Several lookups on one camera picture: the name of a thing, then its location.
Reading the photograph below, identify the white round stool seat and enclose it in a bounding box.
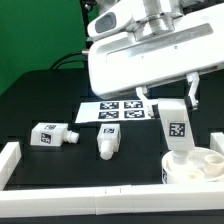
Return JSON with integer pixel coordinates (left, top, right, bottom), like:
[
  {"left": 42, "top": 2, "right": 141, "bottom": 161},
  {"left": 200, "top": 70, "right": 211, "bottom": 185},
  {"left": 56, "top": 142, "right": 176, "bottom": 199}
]
[{"left": 162, "top": 147, "right": 224, "bottom": 184}]

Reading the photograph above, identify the white right barrier wall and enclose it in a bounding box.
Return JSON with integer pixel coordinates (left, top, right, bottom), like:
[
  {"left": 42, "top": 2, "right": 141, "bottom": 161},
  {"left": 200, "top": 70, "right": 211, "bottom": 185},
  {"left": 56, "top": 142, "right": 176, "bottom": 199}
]
[{"left": 210, "top": 132, "right": 224, "bottom": 155}]

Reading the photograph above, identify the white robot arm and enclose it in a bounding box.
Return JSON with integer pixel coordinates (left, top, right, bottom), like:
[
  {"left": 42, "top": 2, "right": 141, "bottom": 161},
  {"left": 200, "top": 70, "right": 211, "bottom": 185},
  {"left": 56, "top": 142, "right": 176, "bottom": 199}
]
[{"left": 87, "top": 0, "right": 224, "bottom": 107}]

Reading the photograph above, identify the white front barrier wall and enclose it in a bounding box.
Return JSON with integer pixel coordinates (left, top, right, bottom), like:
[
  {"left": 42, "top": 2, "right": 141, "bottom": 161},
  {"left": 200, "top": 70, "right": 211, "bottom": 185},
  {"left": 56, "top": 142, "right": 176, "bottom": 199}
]
[{"left": 0, "top": 182, "right": 224, "bottom": 218}]

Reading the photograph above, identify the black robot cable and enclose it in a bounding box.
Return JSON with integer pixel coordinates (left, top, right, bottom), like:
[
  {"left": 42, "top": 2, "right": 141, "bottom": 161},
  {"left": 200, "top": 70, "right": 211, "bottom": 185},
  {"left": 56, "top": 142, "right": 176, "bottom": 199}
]
[{"left": 49, "top": 0, "right": 98, "bottom": 70}]

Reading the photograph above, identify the white marker paper sheet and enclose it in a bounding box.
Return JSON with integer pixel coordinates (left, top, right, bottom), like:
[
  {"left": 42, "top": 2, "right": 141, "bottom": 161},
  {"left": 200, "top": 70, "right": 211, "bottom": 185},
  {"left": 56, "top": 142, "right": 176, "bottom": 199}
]
[{"left": 75, "top": 100, "right": 158, "bottom": 123}]

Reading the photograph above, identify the white barrier wall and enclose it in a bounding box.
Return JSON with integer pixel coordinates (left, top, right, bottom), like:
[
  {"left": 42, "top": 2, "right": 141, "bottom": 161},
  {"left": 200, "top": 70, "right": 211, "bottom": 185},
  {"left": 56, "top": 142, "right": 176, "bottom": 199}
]
[
  {"left": 210, "top": 132, "right": 224, "bottom": 155},
  {"left": 0, "top": 182, "right": 224, "bottom": 218},
  {"left": 0, "top": 142, "right": 21, "bottom": 191}
]

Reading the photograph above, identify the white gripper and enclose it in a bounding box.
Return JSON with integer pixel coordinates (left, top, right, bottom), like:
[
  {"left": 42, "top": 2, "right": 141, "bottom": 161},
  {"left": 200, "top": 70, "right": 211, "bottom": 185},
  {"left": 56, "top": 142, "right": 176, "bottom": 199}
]
[{"left": 88, "top": 1, "right": 224, "bottom": 118}]

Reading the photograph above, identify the white left barrier wall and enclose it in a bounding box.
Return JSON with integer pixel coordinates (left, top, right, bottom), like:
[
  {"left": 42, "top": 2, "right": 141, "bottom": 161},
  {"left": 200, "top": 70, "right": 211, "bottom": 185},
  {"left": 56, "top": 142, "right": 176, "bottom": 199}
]
[{"left": 0, "top": 142, "right": 21, "bottom": 191}]

